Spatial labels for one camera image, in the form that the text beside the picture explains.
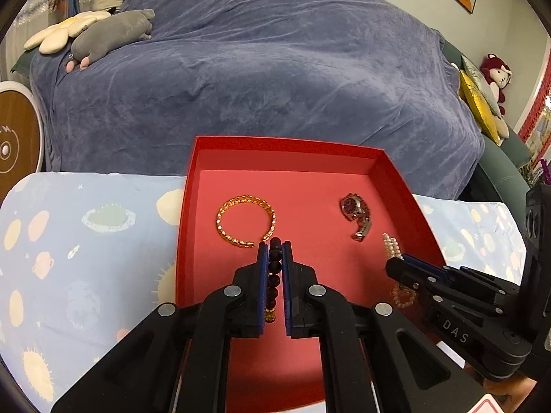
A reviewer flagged cream flower plush cushion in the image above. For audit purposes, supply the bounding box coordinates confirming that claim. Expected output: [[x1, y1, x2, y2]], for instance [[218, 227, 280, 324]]
[[23, 11, 111, 55]]

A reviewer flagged red monkey plush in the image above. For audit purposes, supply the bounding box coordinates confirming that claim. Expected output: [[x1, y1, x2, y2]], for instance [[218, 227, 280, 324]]
[[480, 53, 513, 116]]

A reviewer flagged blue planet print cloth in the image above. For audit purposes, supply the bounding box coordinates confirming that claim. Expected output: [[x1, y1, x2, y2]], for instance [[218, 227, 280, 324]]
[[0, 171, 529, 413]]

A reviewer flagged grey pillow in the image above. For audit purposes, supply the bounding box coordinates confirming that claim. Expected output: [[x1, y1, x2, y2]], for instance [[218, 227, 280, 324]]
[[461, 55, 501, 116]]

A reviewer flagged silver wristwatch blue dial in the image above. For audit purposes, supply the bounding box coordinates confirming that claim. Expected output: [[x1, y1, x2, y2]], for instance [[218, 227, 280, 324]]
[[340, 193, 372, 242]]

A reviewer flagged pearl strand bracelet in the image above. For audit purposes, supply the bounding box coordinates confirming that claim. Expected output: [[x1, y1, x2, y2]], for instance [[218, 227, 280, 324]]
[[382, 232, 405, 261]]

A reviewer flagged white lace curtain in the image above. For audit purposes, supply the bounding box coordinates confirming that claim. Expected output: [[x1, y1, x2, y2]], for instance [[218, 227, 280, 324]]
[[9, 0, 51, 38]]

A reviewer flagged red cardboard tray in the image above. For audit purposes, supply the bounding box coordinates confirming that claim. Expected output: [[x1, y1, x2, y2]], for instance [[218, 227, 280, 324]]
[[176, 136, 445, 412]]

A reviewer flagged gold chain bracelet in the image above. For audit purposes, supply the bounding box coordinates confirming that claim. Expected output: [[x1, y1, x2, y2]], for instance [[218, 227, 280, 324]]
[[388, 280, 418, 310]]

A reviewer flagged grey plush toy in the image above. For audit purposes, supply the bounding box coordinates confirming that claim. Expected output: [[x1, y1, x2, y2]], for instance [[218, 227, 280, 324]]
[[65, 9, 155, 73]]

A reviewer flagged dark bead bracelet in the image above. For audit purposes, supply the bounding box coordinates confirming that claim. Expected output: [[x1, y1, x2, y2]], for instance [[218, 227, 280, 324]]
[[262, 237, 284, 325]]

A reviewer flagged white round wooden device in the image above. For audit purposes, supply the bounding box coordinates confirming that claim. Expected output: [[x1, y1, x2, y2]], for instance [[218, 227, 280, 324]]
[[0, 80, 44, 200]]

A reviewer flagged gold chain bangle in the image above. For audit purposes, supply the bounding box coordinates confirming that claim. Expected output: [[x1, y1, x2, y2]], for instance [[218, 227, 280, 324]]
[[215, 195, 277, 248]]

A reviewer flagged green sofa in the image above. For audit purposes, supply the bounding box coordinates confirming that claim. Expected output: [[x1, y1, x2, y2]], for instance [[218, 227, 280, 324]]
[[441, 38, 535, 207]]

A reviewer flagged yellow pillow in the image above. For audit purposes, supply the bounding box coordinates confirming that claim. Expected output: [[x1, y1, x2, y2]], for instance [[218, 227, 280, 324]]
[[459, 70, 502, 146]]

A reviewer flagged purple blue bed blanket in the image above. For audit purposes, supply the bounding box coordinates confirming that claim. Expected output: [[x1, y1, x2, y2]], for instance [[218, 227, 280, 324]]
[[30, 0, 485, 199]]

